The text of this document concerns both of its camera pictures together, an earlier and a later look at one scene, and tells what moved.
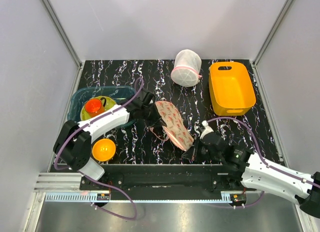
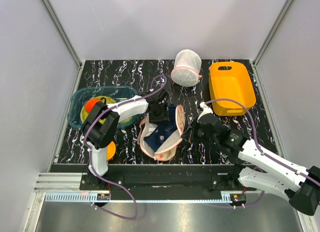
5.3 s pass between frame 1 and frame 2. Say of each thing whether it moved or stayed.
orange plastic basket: stayed
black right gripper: moved
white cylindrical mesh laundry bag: stayed
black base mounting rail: stayed
